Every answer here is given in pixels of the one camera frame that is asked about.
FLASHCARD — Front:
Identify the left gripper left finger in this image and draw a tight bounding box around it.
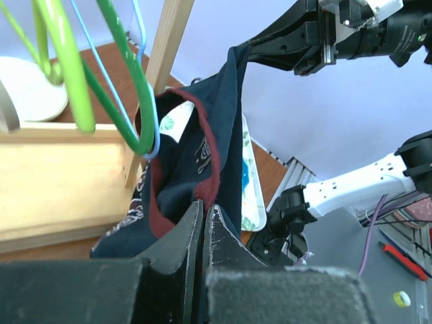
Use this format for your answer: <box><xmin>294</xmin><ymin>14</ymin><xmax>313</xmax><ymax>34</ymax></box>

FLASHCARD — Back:
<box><xmin>1</xmin><ymin>201</ymin><xmax>203</xmax><ymax>323</ymax></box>

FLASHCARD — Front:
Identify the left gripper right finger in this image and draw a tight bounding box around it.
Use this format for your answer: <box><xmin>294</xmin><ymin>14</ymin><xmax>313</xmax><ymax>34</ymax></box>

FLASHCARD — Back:
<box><xmin>204</xmin><ymin>205</ymin><xmax>375</xmax><ymax>323</ymax></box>

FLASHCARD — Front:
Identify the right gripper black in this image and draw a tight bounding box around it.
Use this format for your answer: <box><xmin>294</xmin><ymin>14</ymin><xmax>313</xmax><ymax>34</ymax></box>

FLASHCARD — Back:
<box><xmin>240</xmin><ymin>1</ymin><xmax>370</xmax><ymax>76</ymax></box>

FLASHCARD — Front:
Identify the navy tank top red trim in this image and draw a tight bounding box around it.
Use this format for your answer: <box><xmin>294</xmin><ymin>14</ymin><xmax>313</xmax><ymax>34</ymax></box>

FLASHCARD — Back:
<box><xmin>90</xmin><ymin>45</ymin><xmax>250</xmax><ymax>259</ymax></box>

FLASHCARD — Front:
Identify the light blue wire hanger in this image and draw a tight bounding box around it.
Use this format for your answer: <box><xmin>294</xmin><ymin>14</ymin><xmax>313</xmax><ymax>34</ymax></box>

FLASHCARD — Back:
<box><xmin>71</xmin><ymin>1</ymin><xmax>160</xmax><ymax>161</ymax></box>

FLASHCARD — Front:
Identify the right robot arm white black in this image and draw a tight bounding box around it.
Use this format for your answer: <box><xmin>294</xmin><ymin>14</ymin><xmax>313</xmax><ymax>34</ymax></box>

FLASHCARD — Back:
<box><xmin>247</xmin><ymin>1</ymin><xmax>431</xmax><ymax>265</ymax></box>

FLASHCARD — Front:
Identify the dark green hanger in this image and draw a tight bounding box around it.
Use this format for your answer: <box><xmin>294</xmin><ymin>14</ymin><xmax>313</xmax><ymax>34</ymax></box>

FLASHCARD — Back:
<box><xmin>79</xmin><ymin>0</ymin><xmax>156</xmax><ymax>155</ymax></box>

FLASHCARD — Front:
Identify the wooden hanger rack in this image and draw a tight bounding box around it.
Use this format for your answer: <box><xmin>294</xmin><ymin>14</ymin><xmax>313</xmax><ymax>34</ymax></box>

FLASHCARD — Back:
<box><xmin>1</xmin><ymin>1</ymin><xmax>193</xmax><ymax>252</ymax></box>

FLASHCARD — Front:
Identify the lime green hanger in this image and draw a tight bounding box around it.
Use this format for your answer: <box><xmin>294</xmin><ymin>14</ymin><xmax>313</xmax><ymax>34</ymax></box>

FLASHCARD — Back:
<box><xmin>1</xmin><ymin>1</ymin><xmax>96</xmax><ymax>133</ymax></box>

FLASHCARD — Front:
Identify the floral leaf tray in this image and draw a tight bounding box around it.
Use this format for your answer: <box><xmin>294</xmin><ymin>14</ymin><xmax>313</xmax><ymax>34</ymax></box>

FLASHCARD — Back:
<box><xmin>160</xmin><ymin>101</ymin><xmax>267</xmax><ymax>232</ymax></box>

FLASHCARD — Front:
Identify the blue dotted plate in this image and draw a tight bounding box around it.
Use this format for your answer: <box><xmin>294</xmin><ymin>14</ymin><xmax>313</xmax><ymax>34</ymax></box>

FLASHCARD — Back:
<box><xmin>242</xmin><ymin>157</ymin><xmax>251</xmax><ymax>192</ymax></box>

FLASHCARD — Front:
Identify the yellow tape roll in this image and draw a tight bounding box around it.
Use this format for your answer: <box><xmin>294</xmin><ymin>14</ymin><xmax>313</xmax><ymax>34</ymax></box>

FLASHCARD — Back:
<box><xmin>393</xmin><ymin>291</ymin><xmax>411</xmax><ymax>308</ymax></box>

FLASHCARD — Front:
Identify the red black tool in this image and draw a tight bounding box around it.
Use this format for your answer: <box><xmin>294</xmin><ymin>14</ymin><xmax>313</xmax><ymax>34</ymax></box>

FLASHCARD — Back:
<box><xmin>379</xmin><ymin>242</ymin><xmax>428</xmax><ymax>281</ymax></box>

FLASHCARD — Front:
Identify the white divided dish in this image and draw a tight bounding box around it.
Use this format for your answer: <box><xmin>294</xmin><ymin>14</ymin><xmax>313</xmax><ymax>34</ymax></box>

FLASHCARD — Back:
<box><xmin>1</xmin><ymin>56</ymin><xmax>68</xmax><ymax>122</ymax></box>

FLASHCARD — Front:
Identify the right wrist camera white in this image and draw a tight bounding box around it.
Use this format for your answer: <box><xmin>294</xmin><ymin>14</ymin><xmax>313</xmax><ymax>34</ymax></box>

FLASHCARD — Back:
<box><xmin>319</xmin><ymin>0</ymin><xmax>404</xmax><ymax>31</ymax></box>

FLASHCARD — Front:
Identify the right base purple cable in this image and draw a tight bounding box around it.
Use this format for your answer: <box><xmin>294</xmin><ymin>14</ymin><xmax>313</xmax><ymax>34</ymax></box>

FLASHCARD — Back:
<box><xmin>357</xmin><ymin>194</ymin><xmax>389</xmax><ymax>276</ymax></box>

